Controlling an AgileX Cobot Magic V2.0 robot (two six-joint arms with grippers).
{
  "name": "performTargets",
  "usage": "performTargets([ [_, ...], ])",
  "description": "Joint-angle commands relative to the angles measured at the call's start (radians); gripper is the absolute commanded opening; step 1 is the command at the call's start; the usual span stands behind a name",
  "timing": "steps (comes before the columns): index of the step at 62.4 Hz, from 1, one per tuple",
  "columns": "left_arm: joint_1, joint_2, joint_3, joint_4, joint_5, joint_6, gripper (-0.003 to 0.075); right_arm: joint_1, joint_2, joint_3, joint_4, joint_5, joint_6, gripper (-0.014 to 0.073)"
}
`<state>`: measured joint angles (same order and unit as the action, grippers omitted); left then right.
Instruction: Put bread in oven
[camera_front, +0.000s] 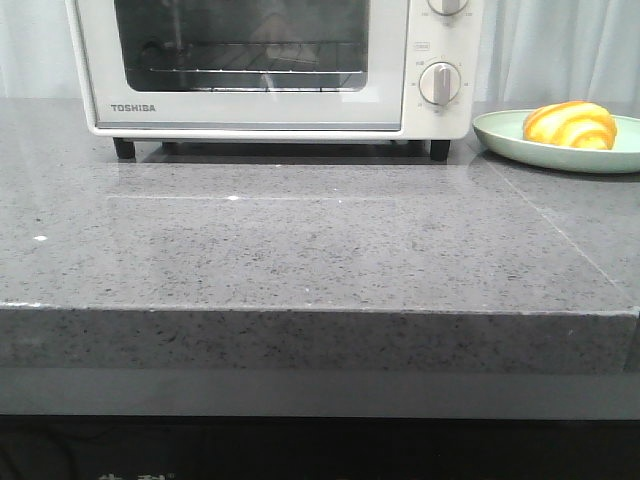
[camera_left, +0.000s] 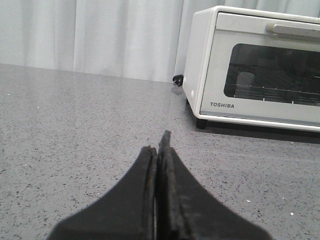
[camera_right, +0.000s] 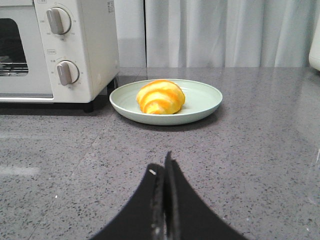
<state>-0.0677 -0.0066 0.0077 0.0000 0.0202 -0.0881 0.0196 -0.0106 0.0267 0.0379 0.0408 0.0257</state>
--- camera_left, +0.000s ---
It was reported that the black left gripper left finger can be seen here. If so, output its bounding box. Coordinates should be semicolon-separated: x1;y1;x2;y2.
48;146;157;240

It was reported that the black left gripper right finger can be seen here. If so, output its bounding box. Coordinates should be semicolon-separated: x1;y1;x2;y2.
156;130;272;240

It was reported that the oven glass door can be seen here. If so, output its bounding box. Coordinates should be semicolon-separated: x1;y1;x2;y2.
199;12;320;126

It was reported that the white Toshiba toaster oven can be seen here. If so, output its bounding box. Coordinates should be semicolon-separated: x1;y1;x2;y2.
182;5;320;132

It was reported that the black power plug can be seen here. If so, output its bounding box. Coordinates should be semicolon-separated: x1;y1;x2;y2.
172;74;184;86

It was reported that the white curtain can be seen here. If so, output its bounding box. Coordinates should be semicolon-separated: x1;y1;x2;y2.
0;0;320;82

